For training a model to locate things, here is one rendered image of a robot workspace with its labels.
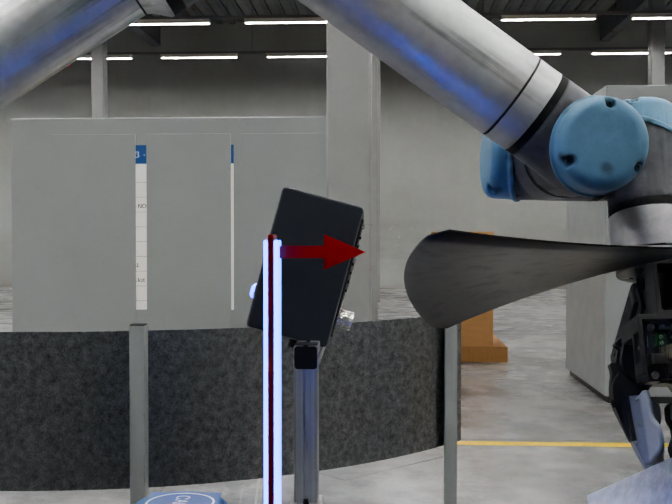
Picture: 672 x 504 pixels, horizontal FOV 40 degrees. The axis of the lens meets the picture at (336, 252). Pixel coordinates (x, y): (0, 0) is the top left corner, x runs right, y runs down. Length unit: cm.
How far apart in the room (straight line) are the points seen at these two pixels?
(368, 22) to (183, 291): 613
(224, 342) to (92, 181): 466
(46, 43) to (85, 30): 4
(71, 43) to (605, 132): 48
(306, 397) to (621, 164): 57
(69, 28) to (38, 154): 627
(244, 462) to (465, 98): 185
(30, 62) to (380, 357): 189
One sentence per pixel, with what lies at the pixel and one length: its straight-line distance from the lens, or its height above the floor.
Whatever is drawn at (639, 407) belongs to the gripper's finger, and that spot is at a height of 104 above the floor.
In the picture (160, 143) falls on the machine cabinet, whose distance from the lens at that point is 688.
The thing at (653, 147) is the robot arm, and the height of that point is 127.
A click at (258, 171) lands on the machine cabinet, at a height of 165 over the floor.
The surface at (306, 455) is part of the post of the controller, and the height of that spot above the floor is 92.
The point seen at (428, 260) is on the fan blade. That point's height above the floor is 118.
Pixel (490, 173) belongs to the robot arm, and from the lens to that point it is 87.
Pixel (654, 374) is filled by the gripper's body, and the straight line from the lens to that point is 85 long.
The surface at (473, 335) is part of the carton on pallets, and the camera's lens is 881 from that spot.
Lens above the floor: 119
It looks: 1 degrees down
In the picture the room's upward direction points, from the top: straight up
